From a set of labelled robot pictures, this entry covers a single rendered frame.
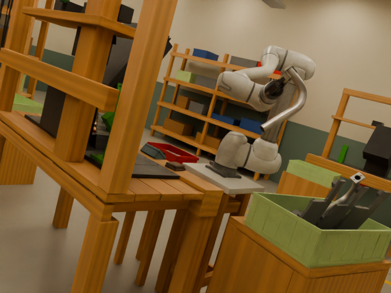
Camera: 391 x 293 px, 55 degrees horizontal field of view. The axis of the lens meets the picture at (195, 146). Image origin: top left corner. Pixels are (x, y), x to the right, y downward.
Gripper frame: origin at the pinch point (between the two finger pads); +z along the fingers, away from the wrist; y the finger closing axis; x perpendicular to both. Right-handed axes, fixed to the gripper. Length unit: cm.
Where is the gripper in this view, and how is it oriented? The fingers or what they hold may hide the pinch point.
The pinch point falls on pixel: (288, 74)
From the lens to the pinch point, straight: 152.1
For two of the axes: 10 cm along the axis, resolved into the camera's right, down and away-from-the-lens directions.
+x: 6.0, 8.0, -0.7
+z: 1.0, -1.7, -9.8
